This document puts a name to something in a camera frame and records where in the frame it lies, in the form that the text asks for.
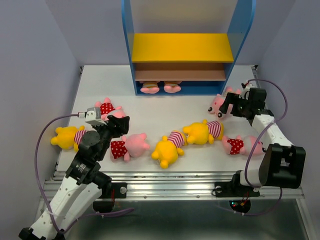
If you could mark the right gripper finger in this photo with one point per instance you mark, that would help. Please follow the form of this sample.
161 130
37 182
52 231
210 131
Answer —
232 97
225 109

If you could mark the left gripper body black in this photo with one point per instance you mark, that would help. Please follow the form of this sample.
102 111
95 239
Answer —
105 131

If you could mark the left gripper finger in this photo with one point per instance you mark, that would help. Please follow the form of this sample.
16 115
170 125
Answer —
113 122
122 125

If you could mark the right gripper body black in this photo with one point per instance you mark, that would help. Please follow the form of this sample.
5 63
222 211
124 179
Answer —
240 109

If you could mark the pink frog plush striped shirt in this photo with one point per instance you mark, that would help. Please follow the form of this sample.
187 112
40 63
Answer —
149 87

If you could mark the pink plush striped body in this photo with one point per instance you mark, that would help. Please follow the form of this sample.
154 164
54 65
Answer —
172 87

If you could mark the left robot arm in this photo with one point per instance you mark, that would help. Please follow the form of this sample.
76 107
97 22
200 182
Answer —
83 181

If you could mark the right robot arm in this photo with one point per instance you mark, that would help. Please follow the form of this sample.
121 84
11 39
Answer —
283 162

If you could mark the blue wooden toy shelf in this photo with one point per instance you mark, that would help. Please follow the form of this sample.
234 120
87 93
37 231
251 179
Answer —
237 32

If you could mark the brown lower shelf board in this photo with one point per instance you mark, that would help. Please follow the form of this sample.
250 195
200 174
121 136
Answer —
180 75

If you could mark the pink pig plush dotted dress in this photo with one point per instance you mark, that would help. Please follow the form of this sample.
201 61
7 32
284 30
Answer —
107 109

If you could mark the pink pig plush centre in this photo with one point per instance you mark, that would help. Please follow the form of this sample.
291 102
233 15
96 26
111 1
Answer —
133 146

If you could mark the pink pig plush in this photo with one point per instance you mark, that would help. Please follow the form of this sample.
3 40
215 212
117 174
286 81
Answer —
239 145
133 146

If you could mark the yellow bear plush right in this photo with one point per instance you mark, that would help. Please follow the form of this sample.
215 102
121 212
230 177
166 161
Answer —
201 133

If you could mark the yellow bear plush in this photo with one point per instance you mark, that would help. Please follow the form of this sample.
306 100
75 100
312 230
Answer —
68 138
201 133
169 148

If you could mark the pink pig plush right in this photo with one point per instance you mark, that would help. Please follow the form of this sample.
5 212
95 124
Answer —
239 145

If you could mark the yellow bear plush left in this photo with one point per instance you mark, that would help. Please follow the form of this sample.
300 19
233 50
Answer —
68 138

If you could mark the yellow bear plush centre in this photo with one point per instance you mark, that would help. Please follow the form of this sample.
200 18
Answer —
169 148

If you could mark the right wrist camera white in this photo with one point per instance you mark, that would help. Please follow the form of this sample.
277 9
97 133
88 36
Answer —
247 85

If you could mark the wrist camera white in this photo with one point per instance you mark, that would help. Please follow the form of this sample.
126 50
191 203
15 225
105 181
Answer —
247 85
92 116

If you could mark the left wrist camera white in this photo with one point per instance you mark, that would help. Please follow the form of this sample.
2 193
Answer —
92 116

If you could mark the aluminium rail frame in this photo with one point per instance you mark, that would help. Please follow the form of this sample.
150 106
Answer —
192 176

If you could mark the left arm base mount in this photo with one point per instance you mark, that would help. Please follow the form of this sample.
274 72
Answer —
106 202

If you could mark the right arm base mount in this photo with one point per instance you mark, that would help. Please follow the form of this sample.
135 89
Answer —
239 195

